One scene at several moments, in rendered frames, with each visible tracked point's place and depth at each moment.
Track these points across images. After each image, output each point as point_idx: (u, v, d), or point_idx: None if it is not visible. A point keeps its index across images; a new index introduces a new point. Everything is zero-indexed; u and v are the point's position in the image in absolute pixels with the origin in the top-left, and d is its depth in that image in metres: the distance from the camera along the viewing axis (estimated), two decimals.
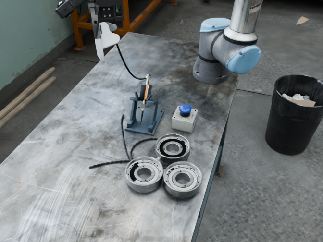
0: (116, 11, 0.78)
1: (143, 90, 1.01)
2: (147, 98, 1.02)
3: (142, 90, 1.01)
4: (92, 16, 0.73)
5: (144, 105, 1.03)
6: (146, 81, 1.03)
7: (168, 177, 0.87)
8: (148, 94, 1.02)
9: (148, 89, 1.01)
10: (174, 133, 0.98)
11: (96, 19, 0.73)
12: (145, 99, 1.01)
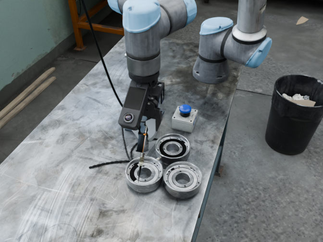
0: None
1: (142, 141, 0.82)
2: (144, 151, 0.83)
3: (139, 141, 0.82)
4: (160, 116, 0.77)
5: (143, 159, 0.84)
6: (144, 130, 0.83)
7: (168, 177, 0.87)
8: (145, 146, 0.83)
9: (146, 140, 0.82)
10: (174, 133, 0.98)
11: (162, 117, 0.78)
12: (142, 151, 0.82)
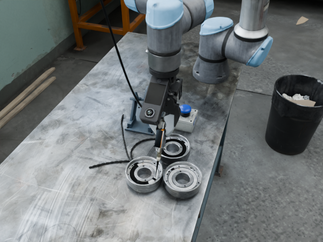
0: None
1: (159, 137, 0.83)
2: (162, 146, 0.84)
3: (157, 136, 0.83)
4: (179, 112, 0.78)
5: (160, 154, 0.86)
6: (162, 126, 0.85)
7: (168, 177, 0.87)
8: (163, 141, 0.84)
9: (164, 135, 0.83)
10: (174, 133, 0.98)
11: (180, 113, 0.79)
12: (160, 147, 0.84)
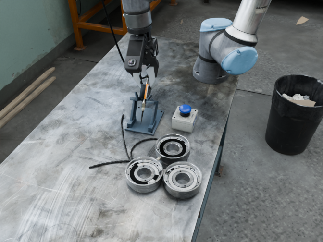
0: None
1: (143, 90, 1.01)
2: (147, 98, 1.02)
3: (142, 89, 1.01)
4: (157, 63, 0.96)
5: (144, 105, 1.03)
6: (145, 81, 1.02)
7: (168, 177, 0.87)
8: (148, 94, 1.02)
9: (148, 89, 1.01)
10: (174, 133, 0.98)
11: (158, 65, 0.97)
12: (145, 98, 1.01)
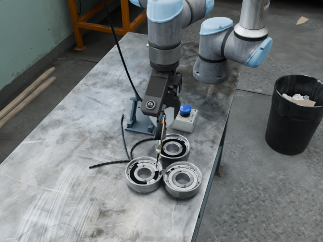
0: None
1: (160, 129, 0.85)
2: (162, 139, 0.86)
3: (157, 129, 0.85)
4: (179, 104, 0.80)
5: (161, 147, 0.88)
6: (162, 118, 0.87)
7: (168, 177, 0.87)
8: (163, 134, 0.86)
9: (164, 128, 0.86)
10: (174, 133, 0.98)
11: (180, 106, 0.81)
12: (161, 139, 0.86)
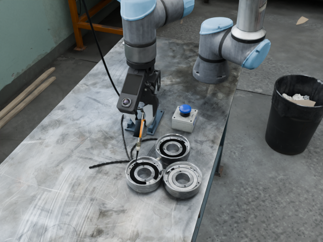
0: None
1: (138, 127, 0.86)
2: (142, 136, 0.87)
3: (136, 126, 0.86)
4: (156, 102, 0.81)
5: (140, 144, 0.88)
6: (141, 116, 0.88)
7: (168, 177, 0.87)
8: (143, 131, 0.87)
9: (143, 126, 0.86)
10: (174, 133, 0.98)
11: (158, 103, 0.82)
12: (141, 137, 0.86)
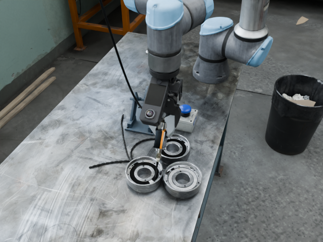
0: None
1: (159, 138, 0.83)
2: (163, 147, 0.84)
3: (156, 137, 0.83)
4: (180, 113, 0.78)
5: (160, 155, 0.85)
6: (161, 126, 0.84)
7: (168, 177, 0.87)
8: (164, 142, 0.84)
9: (165, 137, 0.83)
10: (174, 133, 0.98)
11: (180, 114, 0.79)
12: (161, 148, 0.83)
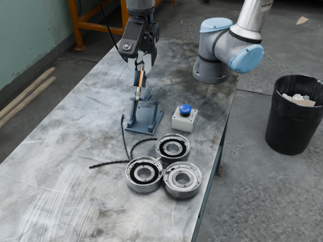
0: None
1: (138, 77, 0.93)
2: (142, 86, 0.94)
3: (136, 76, 0.93)
4: (155, 51, 0.87)
5: (139, 93, 0.95)
6: (141, 67, 0.94)
7: (168, 177, 0.87)
8: (142, 81, 0.94)
9: (143, 76, 0.93)
10: (174, 133, 0.98)
11: (156, 53, 0.89)
12: (140, 86, 0.93)
